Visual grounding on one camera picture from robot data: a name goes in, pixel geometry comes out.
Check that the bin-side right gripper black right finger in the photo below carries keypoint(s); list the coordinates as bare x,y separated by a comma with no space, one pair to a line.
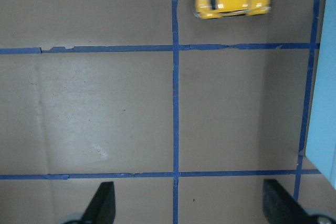
280,207

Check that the bin-side right gripper black left finger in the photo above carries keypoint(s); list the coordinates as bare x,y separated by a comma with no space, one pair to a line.
102,207

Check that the yellow beetle toy car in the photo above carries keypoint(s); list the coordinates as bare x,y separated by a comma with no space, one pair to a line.
214,9

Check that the light blue plastic bin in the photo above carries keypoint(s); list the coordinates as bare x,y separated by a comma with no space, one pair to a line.
320,149

